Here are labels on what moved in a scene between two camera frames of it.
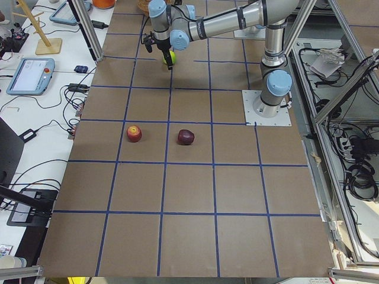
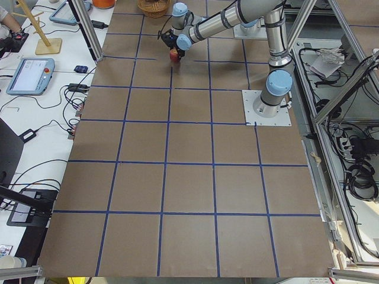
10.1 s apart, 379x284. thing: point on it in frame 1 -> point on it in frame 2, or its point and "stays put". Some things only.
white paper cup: (10, 261) stays put
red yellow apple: (134, 134) -> (173, 54)
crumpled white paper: (327, 61) stays put
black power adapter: (99, 25) stays put
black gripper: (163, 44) -> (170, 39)
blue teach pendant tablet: (32, 77) stays put
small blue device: (81, 69) stays put
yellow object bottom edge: (76, 280) stays put
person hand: (2, 16) -> (11, 23)
